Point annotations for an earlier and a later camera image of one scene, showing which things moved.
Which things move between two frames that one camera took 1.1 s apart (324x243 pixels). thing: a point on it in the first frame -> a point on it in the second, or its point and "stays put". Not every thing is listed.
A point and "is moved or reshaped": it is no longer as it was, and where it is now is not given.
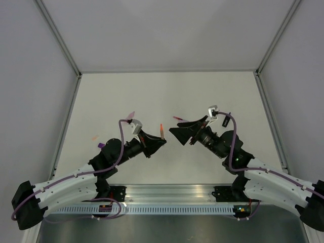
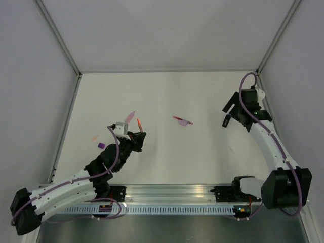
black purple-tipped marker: [226, 120] stays put
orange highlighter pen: [161, 129] is moved or reshaped
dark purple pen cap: [101, 145] stays put
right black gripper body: [207, 138] -> [235, 111]
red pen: [178, 118] stays put
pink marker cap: [130, 115] stays put
